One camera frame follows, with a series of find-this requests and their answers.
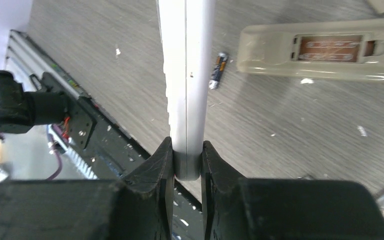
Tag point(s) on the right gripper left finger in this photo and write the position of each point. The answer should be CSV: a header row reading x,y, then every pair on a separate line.
x,y
77,209

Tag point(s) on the slotted cable duct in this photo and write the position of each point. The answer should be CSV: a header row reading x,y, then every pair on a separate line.
x,y
67,159

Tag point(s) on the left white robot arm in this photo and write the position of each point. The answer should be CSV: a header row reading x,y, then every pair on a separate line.
x,y
21,110

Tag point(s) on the white air conditioner remote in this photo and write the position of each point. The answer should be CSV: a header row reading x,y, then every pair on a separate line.
x,y
186,31

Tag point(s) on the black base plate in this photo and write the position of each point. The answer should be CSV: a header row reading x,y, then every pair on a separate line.
x,y
113,154

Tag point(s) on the black battery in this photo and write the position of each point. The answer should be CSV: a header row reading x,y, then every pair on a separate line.
x,y
218,70

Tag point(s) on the beige remote control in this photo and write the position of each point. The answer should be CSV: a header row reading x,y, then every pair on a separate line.
x,y
337,50

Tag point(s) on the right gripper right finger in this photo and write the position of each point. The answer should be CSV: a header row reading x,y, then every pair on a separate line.
x,y
240,208

